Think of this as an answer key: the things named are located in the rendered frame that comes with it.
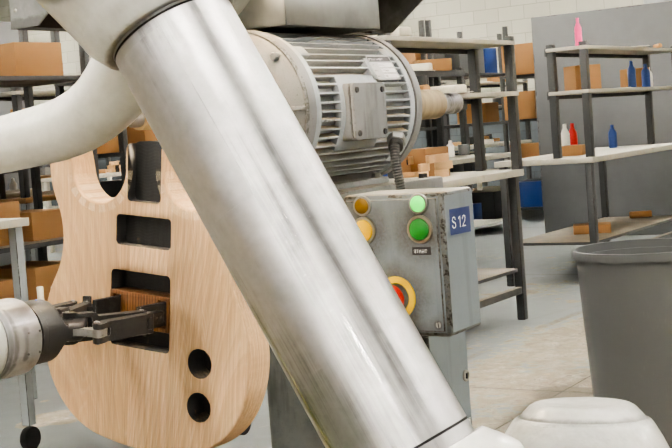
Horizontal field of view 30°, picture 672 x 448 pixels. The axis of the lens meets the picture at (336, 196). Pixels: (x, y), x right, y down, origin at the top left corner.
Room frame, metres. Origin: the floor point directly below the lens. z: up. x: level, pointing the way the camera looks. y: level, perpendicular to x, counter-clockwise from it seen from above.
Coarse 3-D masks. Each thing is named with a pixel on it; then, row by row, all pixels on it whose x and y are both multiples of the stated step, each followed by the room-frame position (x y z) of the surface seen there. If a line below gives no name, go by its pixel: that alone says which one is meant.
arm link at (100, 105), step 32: (96, 64) 1.17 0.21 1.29; (64, 96) 1.21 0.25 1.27; (96, 96) 1.18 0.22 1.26; (128, 96) 1.17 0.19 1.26; (0, 128) 1.25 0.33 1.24; (32, 128) 1.22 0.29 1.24; (64, 128) 1.20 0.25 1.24; (96, 128) 1.20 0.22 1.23; (0, 160) 1.26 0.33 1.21; (32, 160) 1.24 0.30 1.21; (64, 160) 1.25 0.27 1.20
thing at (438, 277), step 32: (384, 192) 1.79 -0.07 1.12; (416, 192) 1.73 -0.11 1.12; (448, 192) 1.72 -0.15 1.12; (384, 224) 1.75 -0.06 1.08; (448, 224) 1.71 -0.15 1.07; (384, 256) 1.75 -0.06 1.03; (416, 256) 1.72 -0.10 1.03; (448, 256) 1.70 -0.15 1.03; (416, 288) 1.72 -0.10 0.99; (448, 288) 1.70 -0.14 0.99; (416, 320) 1.72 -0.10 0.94; (448, 320) 1.70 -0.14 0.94; (480, 320) 1.77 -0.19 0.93
